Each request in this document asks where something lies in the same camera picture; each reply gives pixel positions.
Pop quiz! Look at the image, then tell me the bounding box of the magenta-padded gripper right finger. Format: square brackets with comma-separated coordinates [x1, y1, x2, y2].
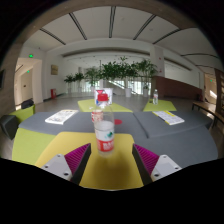
[131, 143, 183, 186]

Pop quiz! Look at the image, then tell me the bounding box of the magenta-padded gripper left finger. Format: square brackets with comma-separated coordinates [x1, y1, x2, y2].
[41, 143, 92, 185]

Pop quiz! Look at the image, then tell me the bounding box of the red-capped clear water bottle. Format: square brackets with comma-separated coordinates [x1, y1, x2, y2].
[92, 89, 116, 158]

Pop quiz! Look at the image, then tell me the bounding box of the small clear water bottle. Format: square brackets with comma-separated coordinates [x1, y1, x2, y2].
[152, 88, 159, 106]

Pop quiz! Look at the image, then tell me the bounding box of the white printed booklet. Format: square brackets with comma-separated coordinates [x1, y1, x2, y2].
[44, 109, 80, 126]

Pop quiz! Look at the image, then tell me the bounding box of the white booklet with yellow edge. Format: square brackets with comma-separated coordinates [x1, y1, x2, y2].
[152, 110, 186, 126]

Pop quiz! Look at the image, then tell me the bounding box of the red and white mug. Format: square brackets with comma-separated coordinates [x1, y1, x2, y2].
[90, 107, 105, 124]

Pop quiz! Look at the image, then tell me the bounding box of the small lime green table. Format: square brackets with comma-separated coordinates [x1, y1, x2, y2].
[143, 99, 178, 113]

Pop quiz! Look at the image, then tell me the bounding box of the lime green chair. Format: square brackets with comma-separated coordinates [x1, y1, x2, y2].
[9, 104, 37, 124]

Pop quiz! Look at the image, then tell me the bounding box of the black chair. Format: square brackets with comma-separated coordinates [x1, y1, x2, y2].
[0, 114, 20, 140]

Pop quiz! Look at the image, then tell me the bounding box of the large lime green table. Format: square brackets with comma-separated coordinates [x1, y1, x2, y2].
[77, 98, 134, 113]

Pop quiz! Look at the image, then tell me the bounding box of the black backpack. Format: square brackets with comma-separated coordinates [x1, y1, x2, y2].
[20, 98, 35, 110]

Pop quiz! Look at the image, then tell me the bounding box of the wooden bench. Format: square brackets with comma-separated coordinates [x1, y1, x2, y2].
[191, 100, 224, 127]

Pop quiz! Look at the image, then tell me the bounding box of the white box with coloured triangles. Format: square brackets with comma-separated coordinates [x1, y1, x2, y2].
[93, 87, 114, 106]

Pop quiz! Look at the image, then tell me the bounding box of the group of potted green plants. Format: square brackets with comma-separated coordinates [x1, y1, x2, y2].
[63, 56, 160, 98]

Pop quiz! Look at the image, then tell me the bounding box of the framed wall picture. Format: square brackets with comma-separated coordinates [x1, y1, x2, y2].
[50, 64, 59, 76]

